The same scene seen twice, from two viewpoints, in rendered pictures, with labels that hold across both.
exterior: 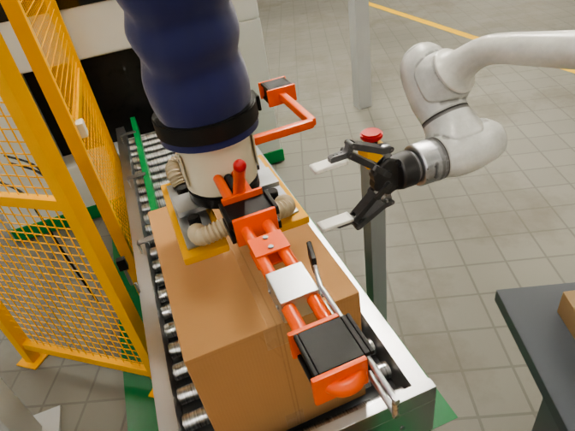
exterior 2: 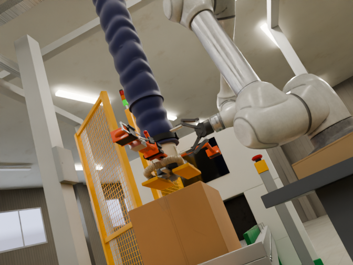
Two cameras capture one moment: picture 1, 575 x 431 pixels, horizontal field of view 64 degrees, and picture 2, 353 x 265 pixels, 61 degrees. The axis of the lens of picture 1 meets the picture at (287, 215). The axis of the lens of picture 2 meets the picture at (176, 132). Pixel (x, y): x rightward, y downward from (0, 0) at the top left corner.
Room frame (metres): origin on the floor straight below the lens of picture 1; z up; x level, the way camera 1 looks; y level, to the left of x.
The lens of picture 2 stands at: (-0.62, -0.72, 0.69)
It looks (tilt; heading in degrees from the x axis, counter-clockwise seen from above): 20 degrees up; 25
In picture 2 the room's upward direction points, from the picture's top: 21 degrees counter-clockwise
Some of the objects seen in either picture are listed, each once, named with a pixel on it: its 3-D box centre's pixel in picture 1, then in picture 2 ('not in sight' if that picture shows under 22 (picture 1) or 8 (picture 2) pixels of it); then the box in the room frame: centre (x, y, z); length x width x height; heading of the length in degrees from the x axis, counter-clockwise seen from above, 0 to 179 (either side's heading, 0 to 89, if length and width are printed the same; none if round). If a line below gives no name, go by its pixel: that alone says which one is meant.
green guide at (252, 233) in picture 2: not in sight; (257, 231); (2.12, 0.17, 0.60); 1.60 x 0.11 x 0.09; 15
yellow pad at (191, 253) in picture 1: (189, 209); (158, 181); (0.92, 0.23, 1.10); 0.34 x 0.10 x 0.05; 16
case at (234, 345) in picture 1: (251, 298); (191, 233); (0.94, 0.14, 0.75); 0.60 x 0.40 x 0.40; 16
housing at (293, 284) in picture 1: (293, 291); (137, 143); (0.50, 0.01, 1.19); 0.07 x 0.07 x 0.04; 16
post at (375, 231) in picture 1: (375, 261); (297, 242); (1.26, -0.30, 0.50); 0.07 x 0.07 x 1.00; 15
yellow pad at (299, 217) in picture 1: (263, 185); (186, 169); (0.97, 0.05, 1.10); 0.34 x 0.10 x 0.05; 16
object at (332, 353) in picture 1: (327, 357); (123, 136); (0.37, -0.02, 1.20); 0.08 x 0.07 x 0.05; 16
